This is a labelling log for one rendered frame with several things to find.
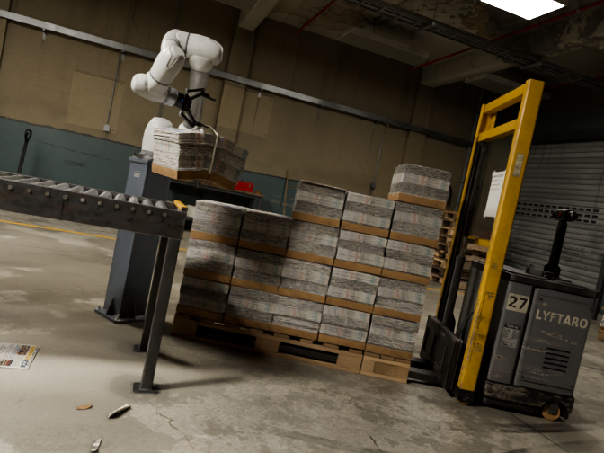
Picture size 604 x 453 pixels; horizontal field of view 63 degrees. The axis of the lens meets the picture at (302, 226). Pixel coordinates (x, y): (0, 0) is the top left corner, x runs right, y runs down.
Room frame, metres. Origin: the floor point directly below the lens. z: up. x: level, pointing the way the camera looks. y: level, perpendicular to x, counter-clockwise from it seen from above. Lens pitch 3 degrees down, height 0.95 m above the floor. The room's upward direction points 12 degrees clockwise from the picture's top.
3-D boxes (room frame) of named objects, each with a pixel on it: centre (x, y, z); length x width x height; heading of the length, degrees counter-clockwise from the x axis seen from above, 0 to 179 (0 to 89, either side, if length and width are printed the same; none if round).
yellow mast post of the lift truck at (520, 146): (2.79, -1.10, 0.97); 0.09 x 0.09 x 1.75; 0
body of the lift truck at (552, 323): (3.12, -1.47, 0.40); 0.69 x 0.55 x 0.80; 0
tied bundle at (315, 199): (3.12, -0.07, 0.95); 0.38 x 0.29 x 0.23; 1
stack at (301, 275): (3.12, 0.06, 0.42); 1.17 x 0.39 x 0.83; 90
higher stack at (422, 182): (3.12, -0.66, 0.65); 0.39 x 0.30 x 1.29; 0
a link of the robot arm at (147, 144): (3.12, 0.99, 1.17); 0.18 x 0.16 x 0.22; 101
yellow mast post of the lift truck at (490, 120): (3.45, -1.10, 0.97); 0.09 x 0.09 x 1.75; 0
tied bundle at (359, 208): (3.12, -0.37, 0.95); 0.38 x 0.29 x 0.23; 0
